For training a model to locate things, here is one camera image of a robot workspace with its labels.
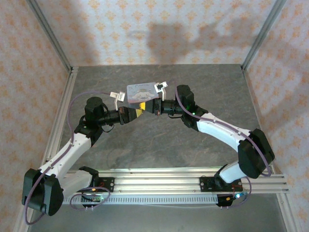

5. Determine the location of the aluminium table side rail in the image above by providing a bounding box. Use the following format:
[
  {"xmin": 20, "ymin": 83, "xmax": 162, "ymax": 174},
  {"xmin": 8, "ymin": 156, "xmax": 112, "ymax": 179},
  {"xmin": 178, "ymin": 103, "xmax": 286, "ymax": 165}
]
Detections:
[{"xmin": 40, "ymin": 67, "xmax": 79, "ymax": 174}]

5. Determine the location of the slotted grey cable tray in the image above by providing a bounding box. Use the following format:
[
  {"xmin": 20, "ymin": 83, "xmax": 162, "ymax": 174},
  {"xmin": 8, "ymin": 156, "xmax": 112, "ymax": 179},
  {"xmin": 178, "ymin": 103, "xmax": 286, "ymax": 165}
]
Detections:
[{"xmin": 63, "ymin": 194, "xmax": 219, "ymax": 205}]

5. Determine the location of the aluminium frame leg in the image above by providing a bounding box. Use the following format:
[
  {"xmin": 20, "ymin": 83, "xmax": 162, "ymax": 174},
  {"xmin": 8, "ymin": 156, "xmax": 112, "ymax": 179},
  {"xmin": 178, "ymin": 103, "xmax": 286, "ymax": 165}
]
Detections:
[
  {"xmin": 13, "ymin": 205, "xmax": 33, "ymax": 232},
  {"xmin": 276, "ymin": 193, "xmax": 299, "ymax": 232}
]

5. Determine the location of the cartoon print tin box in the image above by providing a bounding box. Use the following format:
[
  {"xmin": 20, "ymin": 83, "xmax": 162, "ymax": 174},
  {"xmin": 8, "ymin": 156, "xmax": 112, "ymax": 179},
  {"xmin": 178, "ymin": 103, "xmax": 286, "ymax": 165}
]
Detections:
[{"xmin": 126, "ymin": 82, "xmax": 162, "ymax": 105}]

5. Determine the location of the controller board with LED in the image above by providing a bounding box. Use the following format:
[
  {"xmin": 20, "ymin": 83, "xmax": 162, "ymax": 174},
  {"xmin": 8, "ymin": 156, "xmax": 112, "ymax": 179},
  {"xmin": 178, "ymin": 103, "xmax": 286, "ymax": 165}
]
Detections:
[
  {"xmin": 216, "ymin": 190, "xmax": 249, "ymax": 209},
  {"xmin": 81, "ymin": 193, "xmax": 108, "ymax": 210}
]

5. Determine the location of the aluminium frame post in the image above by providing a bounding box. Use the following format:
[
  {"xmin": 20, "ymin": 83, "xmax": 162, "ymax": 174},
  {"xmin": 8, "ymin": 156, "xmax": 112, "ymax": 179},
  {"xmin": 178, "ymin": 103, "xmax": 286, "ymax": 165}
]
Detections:
[
  {"xmin": 241, "ymin": 0, "xmax": 288, "ymax": 71},
  {"xmin": 26, "ymin": 0, "xmax": 73, "ymax": 73}
]

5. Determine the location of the aluminium base rail beam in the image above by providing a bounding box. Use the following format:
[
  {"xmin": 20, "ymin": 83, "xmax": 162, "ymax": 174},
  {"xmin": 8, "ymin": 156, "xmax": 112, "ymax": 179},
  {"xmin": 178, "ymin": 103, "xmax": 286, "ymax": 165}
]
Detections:
[{"xmin": 61, "ymin": 165, "xmax": 290, "ymax": 195}]

